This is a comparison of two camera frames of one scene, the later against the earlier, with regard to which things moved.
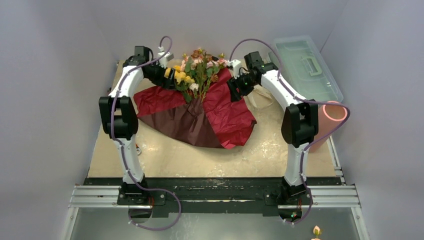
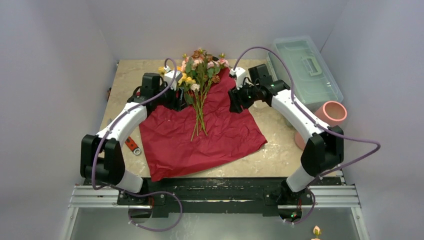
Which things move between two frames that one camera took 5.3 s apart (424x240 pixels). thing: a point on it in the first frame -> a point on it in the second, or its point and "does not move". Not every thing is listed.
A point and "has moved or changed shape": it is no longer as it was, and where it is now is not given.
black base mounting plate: [234, 196] does not move
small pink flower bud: [316, 230] does not move
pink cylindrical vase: [331, 117] does not move
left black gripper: [167, 83] -> [177, 103]
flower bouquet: [204, 108] has moved or changed shape
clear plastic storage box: [303, 69] does not move
